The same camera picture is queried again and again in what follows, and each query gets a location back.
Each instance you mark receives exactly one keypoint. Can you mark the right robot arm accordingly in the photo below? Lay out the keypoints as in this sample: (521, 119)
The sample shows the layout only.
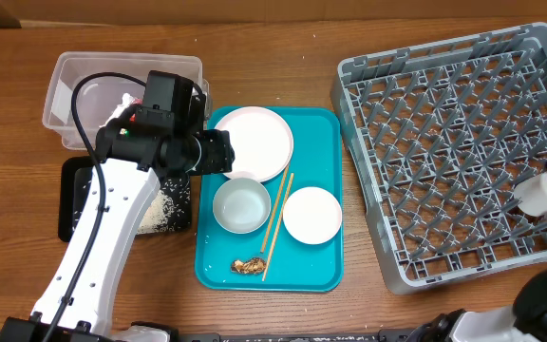
(525, 319)

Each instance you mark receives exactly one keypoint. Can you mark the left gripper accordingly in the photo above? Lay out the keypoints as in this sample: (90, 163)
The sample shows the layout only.
(220, 152)

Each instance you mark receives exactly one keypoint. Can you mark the teal serving tray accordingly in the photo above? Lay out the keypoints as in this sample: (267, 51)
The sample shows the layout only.
(316, 162)

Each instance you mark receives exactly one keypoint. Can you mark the cooked white rice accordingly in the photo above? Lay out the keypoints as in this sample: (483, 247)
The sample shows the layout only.
(169, 212)

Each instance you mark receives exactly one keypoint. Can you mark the left wooden chopstick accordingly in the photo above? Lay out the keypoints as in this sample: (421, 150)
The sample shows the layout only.
(275, 206)

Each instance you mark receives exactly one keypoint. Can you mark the wooden chopstick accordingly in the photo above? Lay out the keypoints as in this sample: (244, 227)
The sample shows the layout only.
(288, 182)
(275, 206)

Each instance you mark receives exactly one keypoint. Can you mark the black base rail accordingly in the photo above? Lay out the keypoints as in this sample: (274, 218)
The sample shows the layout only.
(384, 335)

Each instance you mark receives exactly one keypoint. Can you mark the grey dishwasher rack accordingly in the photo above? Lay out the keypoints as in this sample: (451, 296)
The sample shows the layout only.
(440, 134)

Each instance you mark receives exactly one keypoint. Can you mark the white cup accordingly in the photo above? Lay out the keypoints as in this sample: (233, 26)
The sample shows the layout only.
(532, 195)

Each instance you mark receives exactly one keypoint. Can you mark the right wooden chopstick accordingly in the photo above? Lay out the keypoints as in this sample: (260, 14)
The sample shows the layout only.
(288, 182)

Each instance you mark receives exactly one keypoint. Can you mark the gold foil wrapper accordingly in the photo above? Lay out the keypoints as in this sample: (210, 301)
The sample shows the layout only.
(252, 266)

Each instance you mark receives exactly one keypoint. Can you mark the black plastic tray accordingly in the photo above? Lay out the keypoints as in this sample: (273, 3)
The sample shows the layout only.
(67, 176)

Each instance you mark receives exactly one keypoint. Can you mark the red snack wrapper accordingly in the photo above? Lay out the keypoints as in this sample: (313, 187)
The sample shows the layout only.
(133, 109)

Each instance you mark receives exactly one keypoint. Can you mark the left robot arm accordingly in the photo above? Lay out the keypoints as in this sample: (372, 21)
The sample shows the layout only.
(159, 138)

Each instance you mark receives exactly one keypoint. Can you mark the white tissue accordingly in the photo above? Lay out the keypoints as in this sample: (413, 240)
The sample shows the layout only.
(121, 107)

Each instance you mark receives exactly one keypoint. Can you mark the grey bowl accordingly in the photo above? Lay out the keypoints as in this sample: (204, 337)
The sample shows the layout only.
(241, 206)

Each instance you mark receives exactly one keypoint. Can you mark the small white plate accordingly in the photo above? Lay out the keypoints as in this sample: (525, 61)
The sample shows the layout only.
(312, 215)

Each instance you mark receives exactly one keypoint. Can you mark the clear plastic waste bin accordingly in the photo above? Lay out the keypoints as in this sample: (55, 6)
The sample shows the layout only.
(99, 98)

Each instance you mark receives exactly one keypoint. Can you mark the large white plate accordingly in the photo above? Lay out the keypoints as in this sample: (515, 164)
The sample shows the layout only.
(262, 141)

